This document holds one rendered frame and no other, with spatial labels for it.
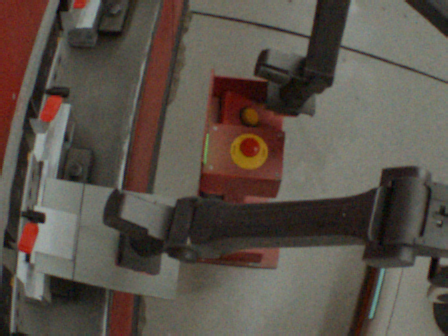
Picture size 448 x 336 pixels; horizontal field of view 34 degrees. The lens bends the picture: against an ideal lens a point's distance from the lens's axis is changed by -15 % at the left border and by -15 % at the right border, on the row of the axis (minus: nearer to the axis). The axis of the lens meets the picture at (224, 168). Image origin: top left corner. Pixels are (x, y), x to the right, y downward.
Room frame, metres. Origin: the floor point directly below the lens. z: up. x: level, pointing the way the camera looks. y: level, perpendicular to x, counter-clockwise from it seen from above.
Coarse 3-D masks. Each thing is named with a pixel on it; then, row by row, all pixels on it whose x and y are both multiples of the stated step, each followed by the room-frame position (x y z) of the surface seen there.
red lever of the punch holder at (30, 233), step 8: (24, 216) 0.27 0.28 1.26; (32, 216) 0.27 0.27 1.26; (40, 216) 0.28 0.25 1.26; (32, 224) 0.26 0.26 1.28; (24, 232) 0.24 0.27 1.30; (32, 232) 0.24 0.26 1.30; (24, 240) 0.22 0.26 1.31; (32, 240) 0.23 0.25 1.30; (24, 248) 0.21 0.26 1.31; (32, 248) 0.22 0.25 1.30
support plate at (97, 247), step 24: (48, 192) 0.39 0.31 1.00; (72, 192) 0.40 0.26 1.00; (96, 192) 0.41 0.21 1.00; (96, 216) 0.36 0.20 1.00; (96, 240) 0.32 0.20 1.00; (48, 264) 0.26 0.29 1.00; (72, 264) 0.27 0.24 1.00; (96, 264) 0.28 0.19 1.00; (168, 264) 0.30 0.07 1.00; (120, 288) 0.24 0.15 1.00; (144, 288) 0.25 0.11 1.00; (168, 288) 0.26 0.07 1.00
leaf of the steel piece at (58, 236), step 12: (48, 216) 0.35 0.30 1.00; (60, 216) 0.35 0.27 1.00; (72, 216) 0.36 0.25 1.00; (48, 228) 0.32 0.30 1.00; (60, 228) 0.33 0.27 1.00; (72, 228) 0.33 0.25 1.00; (36, 240) 0.30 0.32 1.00; (48, 240) 0.30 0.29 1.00; (60, 240) 0.31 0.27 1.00; (72, 240) 0.31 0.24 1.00; (48, 252) 0.28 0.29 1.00; (60, 252) 0.29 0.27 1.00; (72, 252) 0.29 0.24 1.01
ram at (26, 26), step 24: (0, 0) 0.43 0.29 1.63; (24, 0) 0.49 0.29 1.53; (48, 0) 0.56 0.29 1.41; (0, 24) 0.41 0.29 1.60; (24, 24) 0.47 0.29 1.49; (48, 24) 0.55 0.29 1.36; (0, 48) 0.40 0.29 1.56; (24, 48) 0.46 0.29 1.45; (0, 72) 0.38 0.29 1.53; (24, 72) 0.44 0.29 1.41; (0, 96) 0.36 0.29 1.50; (0, 120) 0.34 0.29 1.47; (0, 144) 0.32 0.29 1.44; (0, 168) 0.29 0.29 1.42; (0, 240) 0.21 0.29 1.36; (0, 264) 0.17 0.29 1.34
